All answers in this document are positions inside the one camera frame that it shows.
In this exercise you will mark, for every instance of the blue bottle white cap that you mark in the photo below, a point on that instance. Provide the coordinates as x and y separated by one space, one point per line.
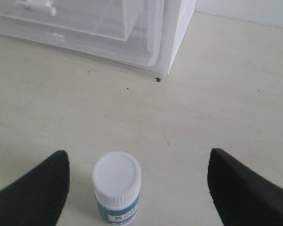
117 185

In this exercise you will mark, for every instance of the white plastic drawer cabinet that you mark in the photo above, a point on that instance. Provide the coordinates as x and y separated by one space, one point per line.
171 18

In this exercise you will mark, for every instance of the bottom clear wide drawer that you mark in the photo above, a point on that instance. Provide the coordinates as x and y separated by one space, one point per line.
142 48

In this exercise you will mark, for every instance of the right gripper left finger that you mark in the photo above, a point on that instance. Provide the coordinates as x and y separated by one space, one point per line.
39 196

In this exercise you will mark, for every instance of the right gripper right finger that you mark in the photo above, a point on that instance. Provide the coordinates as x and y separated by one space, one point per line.
241 196

